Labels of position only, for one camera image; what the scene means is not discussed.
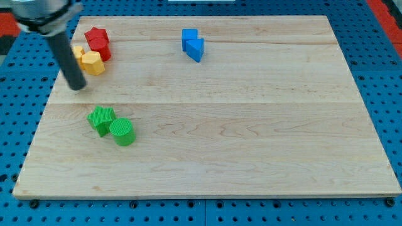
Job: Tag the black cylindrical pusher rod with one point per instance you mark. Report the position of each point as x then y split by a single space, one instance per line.
62 51

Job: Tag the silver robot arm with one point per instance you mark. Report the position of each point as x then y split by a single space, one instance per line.
49 19

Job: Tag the yellow block behind rod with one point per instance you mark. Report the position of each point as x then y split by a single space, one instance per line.
78 52

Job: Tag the yellow hexagon block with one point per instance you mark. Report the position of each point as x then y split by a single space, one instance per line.
93 63

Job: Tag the red cylinder block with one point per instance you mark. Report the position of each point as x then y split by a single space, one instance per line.
101 46

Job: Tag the red star block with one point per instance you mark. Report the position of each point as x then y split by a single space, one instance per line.
96 33

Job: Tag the green star block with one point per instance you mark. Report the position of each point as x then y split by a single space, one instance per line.
100 119

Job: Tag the green cylinder block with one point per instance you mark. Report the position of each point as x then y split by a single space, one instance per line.
122 131

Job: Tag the blue cube block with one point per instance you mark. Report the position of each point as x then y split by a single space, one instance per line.
189 34

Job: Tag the blue triangle block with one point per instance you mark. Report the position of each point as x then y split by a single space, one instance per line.
195 49

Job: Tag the wooden board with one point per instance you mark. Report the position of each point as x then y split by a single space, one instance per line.
271 111

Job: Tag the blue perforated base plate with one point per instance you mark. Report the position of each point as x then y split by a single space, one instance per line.
29 71

